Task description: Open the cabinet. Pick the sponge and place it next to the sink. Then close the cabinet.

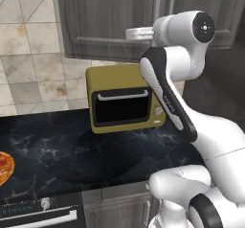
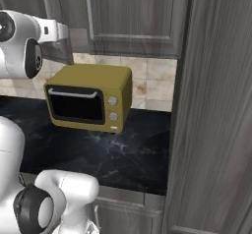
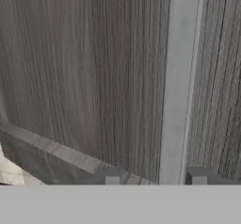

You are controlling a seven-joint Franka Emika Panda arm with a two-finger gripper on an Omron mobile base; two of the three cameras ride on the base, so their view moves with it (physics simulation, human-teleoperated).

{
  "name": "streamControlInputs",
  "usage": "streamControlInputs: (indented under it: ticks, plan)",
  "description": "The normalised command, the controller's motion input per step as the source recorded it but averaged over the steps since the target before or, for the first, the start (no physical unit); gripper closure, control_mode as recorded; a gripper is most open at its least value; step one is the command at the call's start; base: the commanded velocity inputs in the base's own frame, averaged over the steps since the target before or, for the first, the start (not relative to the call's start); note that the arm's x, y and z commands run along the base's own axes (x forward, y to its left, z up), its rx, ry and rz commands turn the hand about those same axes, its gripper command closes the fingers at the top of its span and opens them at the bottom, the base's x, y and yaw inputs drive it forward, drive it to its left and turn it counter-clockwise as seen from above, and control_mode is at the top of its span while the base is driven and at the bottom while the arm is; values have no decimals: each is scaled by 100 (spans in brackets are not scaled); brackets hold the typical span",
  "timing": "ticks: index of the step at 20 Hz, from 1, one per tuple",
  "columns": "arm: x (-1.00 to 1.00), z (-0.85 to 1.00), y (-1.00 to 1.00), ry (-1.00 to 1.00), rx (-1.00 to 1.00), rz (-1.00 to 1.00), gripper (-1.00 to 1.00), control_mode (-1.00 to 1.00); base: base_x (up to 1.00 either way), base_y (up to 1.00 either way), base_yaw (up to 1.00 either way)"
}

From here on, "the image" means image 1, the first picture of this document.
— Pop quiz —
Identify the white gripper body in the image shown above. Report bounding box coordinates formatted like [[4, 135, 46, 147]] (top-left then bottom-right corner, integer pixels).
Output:
[[124, 26, 155, 41]]

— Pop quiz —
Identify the grey base cabinet door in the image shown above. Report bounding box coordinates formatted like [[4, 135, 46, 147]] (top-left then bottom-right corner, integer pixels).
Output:
[[81, 181, 161, 228]]

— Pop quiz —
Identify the yellow toaster oven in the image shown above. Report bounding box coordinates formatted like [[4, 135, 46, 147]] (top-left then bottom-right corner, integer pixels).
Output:
[[85, 63, 167, 135]]

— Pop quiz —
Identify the black toaster oven door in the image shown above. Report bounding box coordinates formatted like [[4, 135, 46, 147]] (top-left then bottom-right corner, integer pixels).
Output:
[[91, 87, 153, 127]]

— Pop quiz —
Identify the white toaster oven knob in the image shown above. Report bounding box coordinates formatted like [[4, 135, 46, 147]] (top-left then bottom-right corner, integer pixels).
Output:
[[154, 106, 165, 117]]

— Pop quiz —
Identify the pizza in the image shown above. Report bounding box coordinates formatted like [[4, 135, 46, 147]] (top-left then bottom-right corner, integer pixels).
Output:
[[0, 151, 16, 187]]

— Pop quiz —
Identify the silver oven knob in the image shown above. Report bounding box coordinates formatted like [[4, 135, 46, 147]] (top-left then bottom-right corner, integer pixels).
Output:
[[40, 196, 53, 212]]

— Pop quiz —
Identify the black oven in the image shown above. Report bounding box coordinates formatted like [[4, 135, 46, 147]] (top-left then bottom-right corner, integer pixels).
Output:
[[0, 191, 86, 228]]

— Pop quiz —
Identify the grey wood wall cabinet door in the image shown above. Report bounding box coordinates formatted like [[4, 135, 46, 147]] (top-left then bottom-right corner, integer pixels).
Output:
[[171, 0, 245, 51], [55, 0, 161, 64]]

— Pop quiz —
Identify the silver toaster oven door handle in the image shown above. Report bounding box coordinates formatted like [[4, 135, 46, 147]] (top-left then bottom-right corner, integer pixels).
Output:
[[97, 89, 149, 102]]

